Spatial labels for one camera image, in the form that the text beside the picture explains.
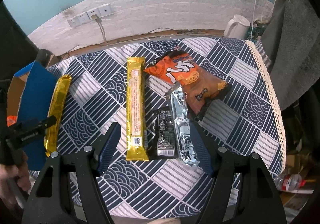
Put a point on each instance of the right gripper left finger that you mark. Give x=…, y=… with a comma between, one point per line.
x=102, y=150

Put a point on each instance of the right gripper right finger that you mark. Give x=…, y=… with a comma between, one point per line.
x=212, y=158

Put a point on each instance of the red orange snack bag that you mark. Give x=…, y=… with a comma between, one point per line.
x=11, y=120

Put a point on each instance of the silver foil snack packet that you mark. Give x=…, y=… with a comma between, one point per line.
x=179, y=110

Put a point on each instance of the gold wafer bar wrapper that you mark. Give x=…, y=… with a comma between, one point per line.
x=135, y=110

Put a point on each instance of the small black snack packet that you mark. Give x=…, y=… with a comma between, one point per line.
x=164, y=144

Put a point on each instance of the thin gold snack bar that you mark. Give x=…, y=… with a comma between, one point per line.
x=56, y=109

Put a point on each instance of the orange brown chip bag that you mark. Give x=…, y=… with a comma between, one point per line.
x=200, y=86

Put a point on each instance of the person's left hand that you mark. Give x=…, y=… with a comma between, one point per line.
x=19, y=175

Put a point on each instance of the navy patterned tablecloth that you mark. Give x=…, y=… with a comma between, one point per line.
x=246, y=121

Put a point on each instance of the blue cardboard box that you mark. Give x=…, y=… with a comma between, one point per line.
x=29, y=98

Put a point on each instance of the black office chair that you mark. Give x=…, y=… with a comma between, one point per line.
x=17, y=50

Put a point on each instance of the plastic water bottle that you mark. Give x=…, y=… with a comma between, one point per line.
x=289, y=182

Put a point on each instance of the white electric kettle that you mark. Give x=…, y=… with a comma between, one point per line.
x=237, y=27

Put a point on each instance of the grey hanging towel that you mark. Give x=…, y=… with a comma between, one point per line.
x=291, y=44

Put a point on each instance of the white wall socket strip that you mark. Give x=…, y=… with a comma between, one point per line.
x=90, y=15

